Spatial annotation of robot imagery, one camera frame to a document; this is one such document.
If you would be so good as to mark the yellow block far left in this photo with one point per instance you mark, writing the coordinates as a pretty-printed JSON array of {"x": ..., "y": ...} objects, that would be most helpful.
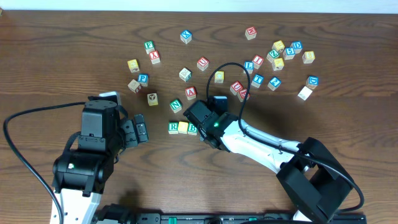
[{"x": 133, "y": 65}]

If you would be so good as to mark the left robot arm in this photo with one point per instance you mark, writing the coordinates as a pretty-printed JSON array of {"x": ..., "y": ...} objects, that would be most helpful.
[{"x": 88, "y": 160}]

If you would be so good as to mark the blue 5 block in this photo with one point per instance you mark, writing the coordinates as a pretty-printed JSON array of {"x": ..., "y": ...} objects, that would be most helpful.
[{"x": 288, "y": 53}]

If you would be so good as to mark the blue 2 block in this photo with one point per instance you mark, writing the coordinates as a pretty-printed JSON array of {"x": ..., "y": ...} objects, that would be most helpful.
[{"x": 274, "y": 83}]

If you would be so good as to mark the blue P block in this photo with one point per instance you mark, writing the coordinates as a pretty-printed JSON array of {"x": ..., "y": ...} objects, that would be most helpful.
[{"x": 143, "y": 79}]

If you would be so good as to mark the plain wood red-sided block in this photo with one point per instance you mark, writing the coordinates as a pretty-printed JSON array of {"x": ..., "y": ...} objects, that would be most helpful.
[{"x": 134, "y": 86}]

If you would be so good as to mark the red A block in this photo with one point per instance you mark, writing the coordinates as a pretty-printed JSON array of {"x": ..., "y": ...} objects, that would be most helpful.
[{"x": 191, "y": 93}]

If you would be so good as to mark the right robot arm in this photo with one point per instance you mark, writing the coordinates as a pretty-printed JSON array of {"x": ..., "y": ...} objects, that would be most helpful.
[{"x": 313, "y": 179}]

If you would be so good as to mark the yellow 8 block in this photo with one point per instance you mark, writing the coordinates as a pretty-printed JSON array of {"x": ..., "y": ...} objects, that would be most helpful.
[{"x": 308, "y": 57}]

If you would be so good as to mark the red H block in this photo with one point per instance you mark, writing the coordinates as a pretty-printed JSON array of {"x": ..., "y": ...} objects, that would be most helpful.
[{"x": 250, "y": 33}]

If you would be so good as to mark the yellow O block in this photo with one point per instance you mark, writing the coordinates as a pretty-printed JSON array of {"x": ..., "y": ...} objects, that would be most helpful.
[{"x": 183, "y": 127}]

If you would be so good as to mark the blue X block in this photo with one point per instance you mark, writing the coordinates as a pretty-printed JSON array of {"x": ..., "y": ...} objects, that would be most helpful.
[{"x": 186, "y": 36}]

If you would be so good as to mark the blue L block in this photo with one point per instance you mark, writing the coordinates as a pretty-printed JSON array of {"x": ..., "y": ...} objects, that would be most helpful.
[{"x": 248, "y": 67}]

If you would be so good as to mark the green N block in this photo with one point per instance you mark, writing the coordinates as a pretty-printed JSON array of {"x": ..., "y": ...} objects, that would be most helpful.
[{"x": 176, "y": 106}]

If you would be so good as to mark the green F block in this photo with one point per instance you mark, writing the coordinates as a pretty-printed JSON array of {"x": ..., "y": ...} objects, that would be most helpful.
[{"x": 149, "y": 46}]

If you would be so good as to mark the red I block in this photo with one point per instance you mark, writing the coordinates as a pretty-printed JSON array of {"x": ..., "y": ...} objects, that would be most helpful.
[{"x": 257, "y": 61}]

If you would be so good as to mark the blue d block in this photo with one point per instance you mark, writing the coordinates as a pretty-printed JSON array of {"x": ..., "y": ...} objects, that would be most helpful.
[
  {"x": 297, "y": 46},
  {"x": 312, "y": 82}
]

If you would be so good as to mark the blue D block upper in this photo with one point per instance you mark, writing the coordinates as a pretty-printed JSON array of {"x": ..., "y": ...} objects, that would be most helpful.
[{"x": 297, "y": 46}]

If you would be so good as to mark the yellow block centre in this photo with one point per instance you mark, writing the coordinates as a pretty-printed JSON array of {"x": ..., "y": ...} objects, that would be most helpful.
[{"x": 219, "y": 76}]

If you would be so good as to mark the red u block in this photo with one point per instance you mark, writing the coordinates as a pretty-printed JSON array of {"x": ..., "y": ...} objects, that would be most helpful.
[
  {"x": 236, "y": 87},
  {"x": 202, "y": 63}
]

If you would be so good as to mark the blue T block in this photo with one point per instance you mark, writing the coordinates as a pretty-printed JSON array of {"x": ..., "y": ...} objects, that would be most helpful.
[{"x": 257, "y": 80}]

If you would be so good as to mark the plain wood green-sided block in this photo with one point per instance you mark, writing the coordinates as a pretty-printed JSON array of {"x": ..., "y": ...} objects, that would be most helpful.
[{"x": 185, "y": 74}]

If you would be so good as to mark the yellow block below Z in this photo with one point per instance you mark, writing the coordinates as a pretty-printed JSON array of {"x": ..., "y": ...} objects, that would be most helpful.
[{"x": 277, "y": 64}]

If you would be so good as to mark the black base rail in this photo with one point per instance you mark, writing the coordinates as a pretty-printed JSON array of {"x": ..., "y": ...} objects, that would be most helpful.
[{"x": 217, "y": 218}]

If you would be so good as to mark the red U block lower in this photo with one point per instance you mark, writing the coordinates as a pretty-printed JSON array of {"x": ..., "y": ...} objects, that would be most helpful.
[{"x": 236, "y": 87}]

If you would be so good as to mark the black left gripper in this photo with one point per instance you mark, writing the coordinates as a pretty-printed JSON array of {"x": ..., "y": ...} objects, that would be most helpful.
[{"x": 138, "y": 130}]

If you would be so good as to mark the red U block upper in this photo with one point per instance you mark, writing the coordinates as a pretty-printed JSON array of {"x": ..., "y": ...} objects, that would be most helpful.
[{"x": 202, "y": 63}]

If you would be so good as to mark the red E block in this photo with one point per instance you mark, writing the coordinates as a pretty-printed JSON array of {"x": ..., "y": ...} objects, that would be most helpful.
[{"x": 242, "y": 94}]

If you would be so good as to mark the green B block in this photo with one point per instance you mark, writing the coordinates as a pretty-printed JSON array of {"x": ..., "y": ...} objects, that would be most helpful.
[{"x": 192, "y": 130}]

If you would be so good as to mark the blue D block lower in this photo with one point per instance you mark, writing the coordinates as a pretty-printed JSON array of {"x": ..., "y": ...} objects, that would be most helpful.
[{"x": 312, "y": 82}]

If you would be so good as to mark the green Z block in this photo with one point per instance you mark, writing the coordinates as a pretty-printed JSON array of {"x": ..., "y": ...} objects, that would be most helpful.
[{"x": 272, "y": 55}]

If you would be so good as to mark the yellow picture block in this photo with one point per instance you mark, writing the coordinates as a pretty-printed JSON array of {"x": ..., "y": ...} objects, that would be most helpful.
[{"x": 152, "y": 99}]

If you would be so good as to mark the yellow block top right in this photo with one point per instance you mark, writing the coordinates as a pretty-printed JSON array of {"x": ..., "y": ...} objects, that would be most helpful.
[{"x": 278, "y": 46}]

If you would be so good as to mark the plain wood block right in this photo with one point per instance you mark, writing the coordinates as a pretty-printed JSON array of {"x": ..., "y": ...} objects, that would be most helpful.
[{"x": 305, "y": 93}]

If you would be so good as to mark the green R block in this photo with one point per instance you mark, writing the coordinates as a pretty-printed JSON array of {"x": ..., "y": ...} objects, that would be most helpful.
[{"x": 173, "y": 128}]

